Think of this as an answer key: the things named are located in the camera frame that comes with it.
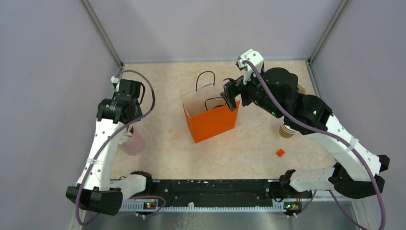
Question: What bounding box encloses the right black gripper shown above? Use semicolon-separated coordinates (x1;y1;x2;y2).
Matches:
221;67;283;119

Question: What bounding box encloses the orange paper bag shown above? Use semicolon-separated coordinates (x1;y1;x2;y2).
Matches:
181;70;241;143

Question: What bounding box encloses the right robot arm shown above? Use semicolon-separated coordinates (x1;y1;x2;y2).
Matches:
261;68;390;199

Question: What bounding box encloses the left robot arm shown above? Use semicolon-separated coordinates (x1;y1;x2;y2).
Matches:
66;80;154;216

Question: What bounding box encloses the pink plastic cup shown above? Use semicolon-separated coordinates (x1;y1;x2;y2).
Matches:
119;127;146;156

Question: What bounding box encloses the stack of brown paper cups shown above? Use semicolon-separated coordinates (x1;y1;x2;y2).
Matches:
279;123;298;138

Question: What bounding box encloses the brown pulp cup carrier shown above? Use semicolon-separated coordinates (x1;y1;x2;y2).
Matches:
298;84;306;94

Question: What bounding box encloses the small red cube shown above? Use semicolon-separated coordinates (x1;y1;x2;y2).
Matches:
276;149;285;157

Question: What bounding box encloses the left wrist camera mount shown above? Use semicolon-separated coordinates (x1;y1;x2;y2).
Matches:
111;76;121;92

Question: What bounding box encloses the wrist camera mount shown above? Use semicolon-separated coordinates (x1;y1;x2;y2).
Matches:
236;48;264;85
111;76;121;92

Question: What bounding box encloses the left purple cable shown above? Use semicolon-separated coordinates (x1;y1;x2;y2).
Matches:
74;69;157;227

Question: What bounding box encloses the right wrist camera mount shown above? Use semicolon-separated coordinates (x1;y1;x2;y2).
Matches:
236;48;264;85

